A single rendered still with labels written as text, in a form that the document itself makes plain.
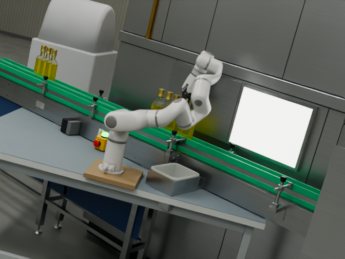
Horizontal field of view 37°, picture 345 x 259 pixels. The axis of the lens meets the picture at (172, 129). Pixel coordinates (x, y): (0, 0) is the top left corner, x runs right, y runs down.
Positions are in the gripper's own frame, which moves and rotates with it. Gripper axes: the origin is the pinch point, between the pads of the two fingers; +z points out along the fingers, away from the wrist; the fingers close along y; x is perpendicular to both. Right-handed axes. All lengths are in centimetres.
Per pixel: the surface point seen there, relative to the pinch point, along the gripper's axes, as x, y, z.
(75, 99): -61, 14, 38
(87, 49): -189, -110, 61
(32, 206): -79, -6, 140
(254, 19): 6, -16, -53
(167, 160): 16.2, 15.1, 27.7
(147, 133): -3.9, 13.1, 24.4
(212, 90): 5.6, -12.4, -9.3
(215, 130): 18.9, -12.5, 8.1
